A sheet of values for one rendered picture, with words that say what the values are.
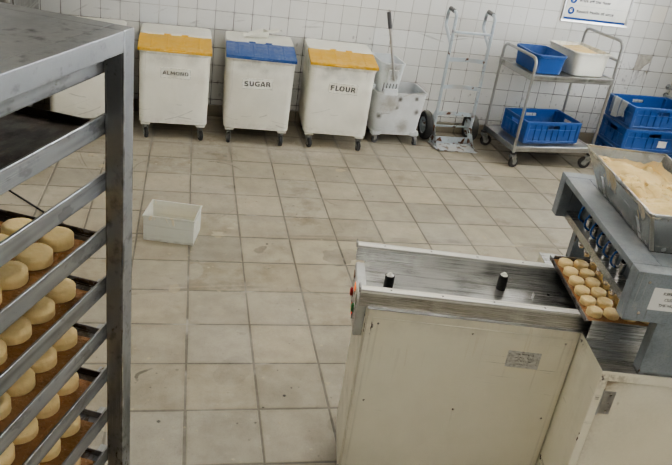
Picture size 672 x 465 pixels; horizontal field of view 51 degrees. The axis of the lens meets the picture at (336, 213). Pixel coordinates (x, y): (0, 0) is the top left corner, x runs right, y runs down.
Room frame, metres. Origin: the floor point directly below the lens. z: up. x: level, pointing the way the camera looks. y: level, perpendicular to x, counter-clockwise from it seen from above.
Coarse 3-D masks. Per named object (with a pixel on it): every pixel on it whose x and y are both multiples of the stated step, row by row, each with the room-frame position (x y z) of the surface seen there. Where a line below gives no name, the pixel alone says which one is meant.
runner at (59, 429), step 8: (104, 368) 0.94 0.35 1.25; (104, 376) 0.94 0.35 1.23; (96, 384) 0.91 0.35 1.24; (88, 392) 0.89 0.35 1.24; (96, 392) 0.91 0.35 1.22; (80, 400) 0.86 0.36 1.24; (88, 400) 0.89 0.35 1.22; (72, 408) 0.84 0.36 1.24; (80, 408) 0.86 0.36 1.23; (64, 416) 0.82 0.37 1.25; (72, 416) 0.84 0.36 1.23; (56, 424) 0.80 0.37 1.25; (64, 424) 0.82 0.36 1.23; (56, 432) 0.80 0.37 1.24; (64, 432) 0.82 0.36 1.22; (48, 440) 0.78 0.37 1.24; (56, 440) 0.79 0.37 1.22; (40, 448) 0.76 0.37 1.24; (48, 448) 0.77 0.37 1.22; (32, 456) 0.74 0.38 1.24; (40, 456) 0.75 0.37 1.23; (24, 464) 0.72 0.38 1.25; (32, 464) 0.74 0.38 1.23
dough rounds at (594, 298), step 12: (564, 264) 2.23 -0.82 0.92; (576, 264) 2.24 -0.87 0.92; (588, 264) 2.25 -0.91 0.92; (564, 276) 2.16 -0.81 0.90; (576, 276) 2.14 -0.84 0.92; (588, 276) 2.16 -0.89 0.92; (600, 276) 2.17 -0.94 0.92; (576, 288) 2.06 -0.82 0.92; (588, 288) 2.07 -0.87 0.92; (600, 288) 2.08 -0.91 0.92; (588, 300) 1.99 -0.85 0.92; (600, 300) 2.00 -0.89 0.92; (612, 300) 2.05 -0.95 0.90; (588, 312) 1.93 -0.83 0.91; (600, 312) 1.92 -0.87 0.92; (612, 312) 1.94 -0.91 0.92; (636, 324) 1.92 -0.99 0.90
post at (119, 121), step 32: (128, 32) 0.95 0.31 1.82; (128, 64) 0.95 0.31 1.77; (128, 96) 0.95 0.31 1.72; (128, 128) 0.95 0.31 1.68; (128, 160) 0.95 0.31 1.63; (128, 192) 0.95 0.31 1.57; (128, 224) 0.95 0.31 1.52; (128, 256) 0.95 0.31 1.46; (128, 288) 0.96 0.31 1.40; (128, 320) 0.96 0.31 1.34; (128, 352) 0.96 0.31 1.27; (128, 384) 0.96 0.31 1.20; (128, 416) 0.96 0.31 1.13; (128, 448) 0.96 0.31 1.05
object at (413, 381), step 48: (432, 288) 2.06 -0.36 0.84; (480, 288) 2.10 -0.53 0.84; (528, 288) 2.15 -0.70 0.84; (384, 336) 1.88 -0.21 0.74; (432, 336) 1.89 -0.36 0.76; (480, 336) 1.90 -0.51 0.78; (528, 336) 1.91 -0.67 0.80; (576, 336) 1.92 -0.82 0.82; (384, 384) 1.88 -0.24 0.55; (432, 384) 1.89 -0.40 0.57; (480, 384) 1.90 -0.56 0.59; (528, 384) 1.91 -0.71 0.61; (336, 432) 2.13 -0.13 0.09; (384, 432) 1.89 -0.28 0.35; (432, 432) 1.90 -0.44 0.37; (480, 432) 1.91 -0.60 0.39; (528, 432) 1.92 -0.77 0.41
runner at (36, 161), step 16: (80, 128) 0.88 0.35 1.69; (96, 128) 0.92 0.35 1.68; (48, 144) 0.81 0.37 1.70; (64, 144) 0.84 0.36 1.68; (80, 144) 0.88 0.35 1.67; (16, 160) 0.75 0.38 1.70; (32, 160) 0.77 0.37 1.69; (48, 160) 0.81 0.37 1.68; (0, 176) 0.71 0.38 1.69; (16, 176) 0.74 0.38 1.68; (32, 176) 0.77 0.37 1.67; (0, 192) 0.71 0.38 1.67
